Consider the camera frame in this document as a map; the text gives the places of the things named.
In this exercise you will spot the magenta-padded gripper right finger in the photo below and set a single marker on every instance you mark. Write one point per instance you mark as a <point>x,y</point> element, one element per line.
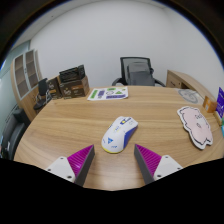
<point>151,161</point>

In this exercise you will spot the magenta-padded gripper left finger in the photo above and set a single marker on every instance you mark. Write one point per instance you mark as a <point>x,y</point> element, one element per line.
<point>76,161</point>

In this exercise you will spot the white blue yellow computer mouse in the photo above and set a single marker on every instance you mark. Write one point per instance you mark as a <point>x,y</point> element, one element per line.
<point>117,135</point>

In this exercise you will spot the pink pig-shaped mouse pad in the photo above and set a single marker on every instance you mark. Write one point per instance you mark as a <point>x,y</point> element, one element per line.
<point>196,128</point>

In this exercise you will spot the black leather armchair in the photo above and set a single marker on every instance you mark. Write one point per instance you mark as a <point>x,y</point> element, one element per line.
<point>13,133</point>

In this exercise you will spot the brown cardboard box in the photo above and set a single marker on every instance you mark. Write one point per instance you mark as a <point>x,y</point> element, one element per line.
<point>75,89</point>

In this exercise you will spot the white sticker sheet green purple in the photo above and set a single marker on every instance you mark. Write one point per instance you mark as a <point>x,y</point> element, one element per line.
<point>108,93</point>

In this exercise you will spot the small dark brown box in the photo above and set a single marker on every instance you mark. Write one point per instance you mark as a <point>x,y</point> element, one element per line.
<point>54,88</point>

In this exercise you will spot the small black chair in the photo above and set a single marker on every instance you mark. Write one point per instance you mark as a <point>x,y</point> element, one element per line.
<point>42,88</point>

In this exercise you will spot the wooden side desk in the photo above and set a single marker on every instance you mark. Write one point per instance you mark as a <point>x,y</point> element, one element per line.
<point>186,81</point>

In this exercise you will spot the grey backpack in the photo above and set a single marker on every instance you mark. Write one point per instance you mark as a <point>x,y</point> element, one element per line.
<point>140,75</point>

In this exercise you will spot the black ribbed box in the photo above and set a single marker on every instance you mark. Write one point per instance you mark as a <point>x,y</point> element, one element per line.
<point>71,73</point>

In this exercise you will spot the purple hanging package card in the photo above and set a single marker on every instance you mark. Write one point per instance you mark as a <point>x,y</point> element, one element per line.
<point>220,103</point>

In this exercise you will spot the black mesh office chair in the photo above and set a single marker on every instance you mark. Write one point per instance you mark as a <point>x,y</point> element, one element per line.
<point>124,68</point>

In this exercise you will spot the wooden shelf unit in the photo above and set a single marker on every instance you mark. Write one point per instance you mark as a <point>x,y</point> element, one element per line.
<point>24,78</point>

